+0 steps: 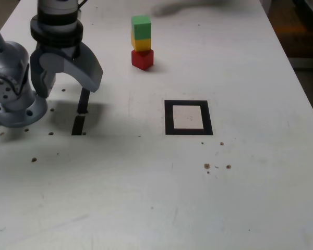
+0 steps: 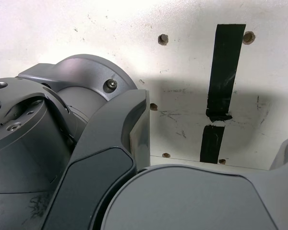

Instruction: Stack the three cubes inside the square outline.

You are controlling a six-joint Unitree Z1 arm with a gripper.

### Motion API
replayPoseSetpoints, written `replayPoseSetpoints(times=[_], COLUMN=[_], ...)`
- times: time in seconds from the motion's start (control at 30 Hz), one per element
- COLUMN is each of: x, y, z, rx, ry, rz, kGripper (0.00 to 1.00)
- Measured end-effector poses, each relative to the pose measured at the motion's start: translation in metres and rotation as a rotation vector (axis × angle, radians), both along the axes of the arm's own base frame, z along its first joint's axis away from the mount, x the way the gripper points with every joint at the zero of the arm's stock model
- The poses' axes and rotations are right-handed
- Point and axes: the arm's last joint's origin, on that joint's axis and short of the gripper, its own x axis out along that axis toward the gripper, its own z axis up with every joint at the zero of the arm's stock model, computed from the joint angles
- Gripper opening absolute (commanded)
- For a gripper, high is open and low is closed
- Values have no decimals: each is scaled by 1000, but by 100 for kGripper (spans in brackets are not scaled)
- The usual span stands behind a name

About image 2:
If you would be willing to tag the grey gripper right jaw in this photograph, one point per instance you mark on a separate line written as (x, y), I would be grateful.
(182, 203)

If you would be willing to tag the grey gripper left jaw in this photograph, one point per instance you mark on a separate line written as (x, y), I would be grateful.
(103, 143)

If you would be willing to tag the black tape strip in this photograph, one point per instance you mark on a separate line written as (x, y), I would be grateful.
(224, 72)

